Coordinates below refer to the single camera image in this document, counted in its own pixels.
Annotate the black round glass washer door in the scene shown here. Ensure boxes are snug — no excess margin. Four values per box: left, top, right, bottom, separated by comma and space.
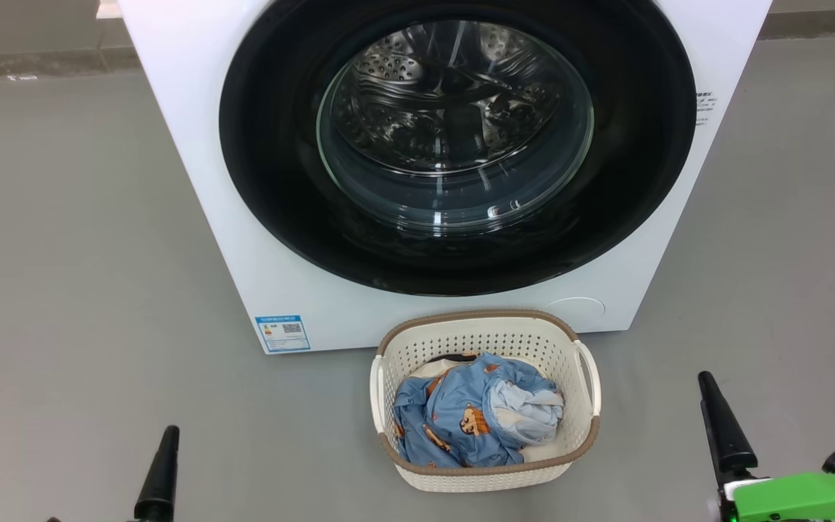
219, 0, 698, 297

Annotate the blue energy label sticker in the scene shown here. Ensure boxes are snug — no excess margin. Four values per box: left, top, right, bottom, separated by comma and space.
255, 315, 311, 354

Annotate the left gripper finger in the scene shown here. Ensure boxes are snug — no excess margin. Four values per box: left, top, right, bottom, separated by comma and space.
133, 426, 180, 522

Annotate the cream garment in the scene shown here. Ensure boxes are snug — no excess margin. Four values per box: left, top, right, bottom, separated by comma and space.
409, 352, 479, 380

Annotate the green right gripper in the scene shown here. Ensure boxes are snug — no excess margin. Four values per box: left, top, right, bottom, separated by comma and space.
698, 371, 835, 522

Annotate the small black text label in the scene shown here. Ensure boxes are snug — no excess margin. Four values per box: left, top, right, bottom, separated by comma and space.
694, 91, 718, 128

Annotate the round white filter cover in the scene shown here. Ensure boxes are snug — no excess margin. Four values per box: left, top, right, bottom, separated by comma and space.
544, 296, 607, 334

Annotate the white front-load washing machine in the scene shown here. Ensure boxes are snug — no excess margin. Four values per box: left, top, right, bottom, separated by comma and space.
117, 0, 773, 355

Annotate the stainless steel washing machine drum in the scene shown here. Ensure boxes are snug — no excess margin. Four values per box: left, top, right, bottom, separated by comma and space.
331, 20, 585, 175

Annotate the blue bear-print garment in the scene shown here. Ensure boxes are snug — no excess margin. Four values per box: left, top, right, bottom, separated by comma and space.
393, 352, 565, 468

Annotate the cream perforated laundry basket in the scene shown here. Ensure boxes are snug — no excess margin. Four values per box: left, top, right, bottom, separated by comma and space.
370, 310, 602, 493

